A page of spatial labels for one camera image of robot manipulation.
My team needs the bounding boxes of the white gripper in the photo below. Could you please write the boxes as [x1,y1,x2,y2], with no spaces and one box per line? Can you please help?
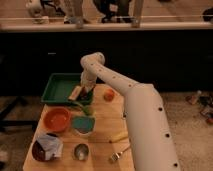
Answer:
[68,69,97,100]

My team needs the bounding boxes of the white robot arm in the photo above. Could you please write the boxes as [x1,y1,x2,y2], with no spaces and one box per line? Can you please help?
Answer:
[80,52,181,171]

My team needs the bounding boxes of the green plastic tray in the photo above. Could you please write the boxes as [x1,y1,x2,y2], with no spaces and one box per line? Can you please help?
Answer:
[40,73,95,106]

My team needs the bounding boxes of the orange fruit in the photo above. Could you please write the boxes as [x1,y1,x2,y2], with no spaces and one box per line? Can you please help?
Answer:
[103,89,115,102]

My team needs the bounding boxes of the teal plate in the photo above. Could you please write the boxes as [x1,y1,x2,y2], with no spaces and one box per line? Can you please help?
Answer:
[71,116,95,135]

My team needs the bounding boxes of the orange bowl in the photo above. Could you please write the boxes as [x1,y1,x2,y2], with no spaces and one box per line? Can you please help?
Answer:
[43,107,71,132]

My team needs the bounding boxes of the yellow banana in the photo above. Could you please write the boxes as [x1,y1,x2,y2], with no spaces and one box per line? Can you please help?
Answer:
[109,131,128,143]

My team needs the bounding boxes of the small metal cup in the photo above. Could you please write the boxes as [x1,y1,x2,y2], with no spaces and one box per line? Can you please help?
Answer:
[74,144,89,161]

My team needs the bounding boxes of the crumpled white cloth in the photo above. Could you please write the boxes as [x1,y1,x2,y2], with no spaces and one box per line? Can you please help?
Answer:
[36,133,63,161]

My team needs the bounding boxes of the dark brown bowl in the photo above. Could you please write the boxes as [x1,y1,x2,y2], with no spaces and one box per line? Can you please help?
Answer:
[31,133,63,163]

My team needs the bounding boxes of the white horizontal rail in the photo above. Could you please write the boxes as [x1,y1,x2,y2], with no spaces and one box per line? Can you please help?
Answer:
[0,22,213,32]

